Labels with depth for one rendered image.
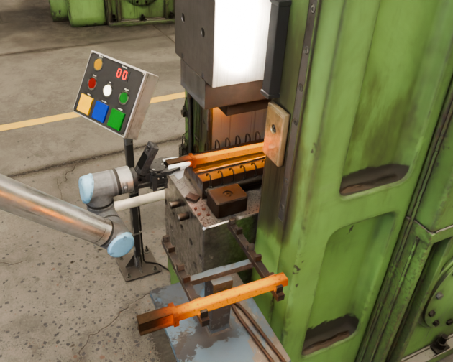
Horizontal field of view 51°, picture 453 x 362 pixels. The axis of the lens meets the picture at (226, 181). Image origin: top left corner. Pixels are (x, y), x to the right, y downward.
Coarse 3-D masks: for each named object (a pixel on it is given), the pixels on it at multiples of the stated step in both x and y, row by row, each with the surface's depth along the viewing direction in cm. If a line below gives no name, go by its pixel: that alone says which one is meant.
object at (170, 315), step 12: (276, 276) 124; (240, 288) 120; (252, 288) 120; (264, 288) 121; (204, 300) 116; (216, 300) 116; (228, 300) 117; (240, 300) 120; (156, 312) 111; (168, 312) 111; (180, 312) 113; (192, 312) 114; (144, 324) 110; (156, 324) 112; (168, 324) 113
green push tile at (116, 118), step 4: (112, 108) 195; (112, 112) 195; (116, 112) 193; (120, 112) 192; (112, 116) 194; (116, 116) 193; (120, 116) 192; (124, 116) 192; (112, 120) 194; (116, 120) 193; (120, 120) 192; (108, 124) 196; (112, 124) 194; (116, 124) 193; (120, 124) 192; (116, 128) 193; (120, 128) 193
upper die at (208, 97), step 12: (180, 60) 157; (180, 72) 159; (192, 72) 150; (180, 84) 162; (192, 84) 152; (204, 84) 143; (240, 84) 149; (252, 84) 151; (192, 96) 155; (204, 96) 146; (216, 96) 147; (228, 96) 149; (240, 96) 151; (252, 96) 154; (264, 96) 156; (204, 108) 148
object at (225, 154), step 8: (256, 144) 177; (208, 152) 170; (216, 152) 170; (224, 152) 170; (232, 152) 171; (240, 152) 173; (248, 152) 174; (256, 152) 176; (168, 160) 162; (176, 160) 163; (184, 160) 163; (192, 160) 165; (200, 160) 166; (208, 160) 168; (216, 160) 170
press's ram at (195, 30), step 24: (192, 0) 138; (216, 0) 125; (240, 0) 128; (264, 0) 131; (192, 24) 142; (216, 24) 128; (240, 24) 132; (264, 24) 135; (192, 48) 146; (216, 48) 132; (240, 48) 136; (264, 48) 140; (216, 72) 137; (240, 72) 140
